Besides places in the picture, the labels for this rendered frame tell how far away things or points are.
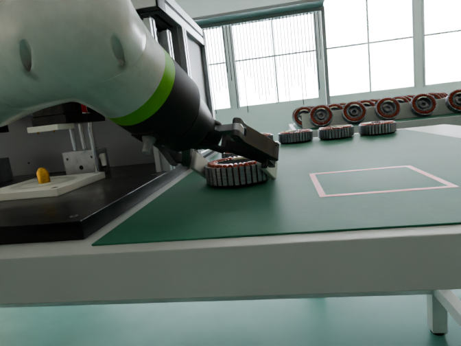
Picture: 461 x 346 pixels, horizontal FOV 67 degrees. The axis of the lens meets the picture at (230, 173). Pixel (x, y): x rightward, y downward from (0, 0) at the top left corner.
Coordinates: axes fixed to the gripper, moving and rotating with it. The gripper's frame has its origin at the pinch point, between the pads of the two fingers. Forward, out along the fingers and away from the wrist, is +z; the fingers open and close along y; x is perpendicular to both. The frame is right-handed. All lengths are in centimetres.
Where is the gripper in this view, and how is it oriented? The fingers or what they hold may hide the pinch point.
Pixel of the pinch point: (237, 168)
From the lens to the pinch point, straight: 58.8
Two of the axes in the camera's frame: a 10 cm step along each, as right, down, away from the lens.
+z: 4.2, 3.2, 8.5
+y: 9.0, -0.3, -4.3
